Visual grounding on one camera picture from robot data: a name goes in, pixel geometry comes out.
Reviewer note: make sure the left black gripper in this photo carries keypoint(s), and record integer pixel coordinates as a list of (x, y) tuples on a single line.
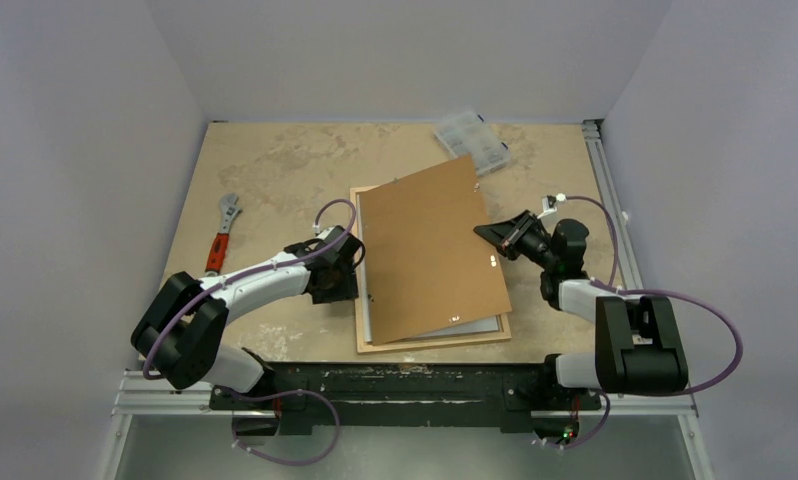
[(344, 292)]

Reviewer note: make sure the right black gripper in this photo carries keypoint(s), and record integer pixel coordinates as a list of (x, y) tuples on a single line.
[(515, 235)]

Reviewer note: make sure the brown hardboard backing board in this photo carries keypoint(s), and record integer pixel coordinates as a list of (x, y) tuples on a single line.
[(426, 268)]

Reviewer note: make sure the building photo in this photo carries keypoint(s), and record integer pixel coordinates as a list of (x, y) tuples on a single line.
[(480, 326)]

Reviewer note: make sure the light wooden picture frame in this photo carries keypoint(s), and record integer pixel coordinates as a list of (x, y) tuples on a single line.
[(364, 347)]

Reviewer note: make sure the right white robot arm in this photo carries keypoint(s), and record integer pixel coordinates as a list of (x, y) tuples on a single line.
[(637, 345)]

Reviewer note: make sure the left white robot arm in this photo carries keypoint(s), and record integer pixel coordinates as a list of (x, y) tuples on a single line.
[(180, 334)]

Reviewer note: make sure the clear plastic organizer box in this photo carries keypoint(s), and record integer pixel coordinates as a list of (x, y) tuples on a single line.
[(466, 133)]

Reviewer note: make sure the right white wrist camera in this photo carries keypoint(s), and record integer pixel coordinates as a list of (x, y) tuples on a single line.
[(549, 204)]

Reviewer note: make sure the red handled adjustable wrench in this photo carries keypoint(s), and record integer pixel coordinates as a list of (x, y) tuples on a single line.
[(229, 209)]

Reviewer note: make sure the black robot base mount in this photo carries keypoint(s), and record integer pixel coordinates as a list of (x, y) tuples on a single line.
[(513, 398)]

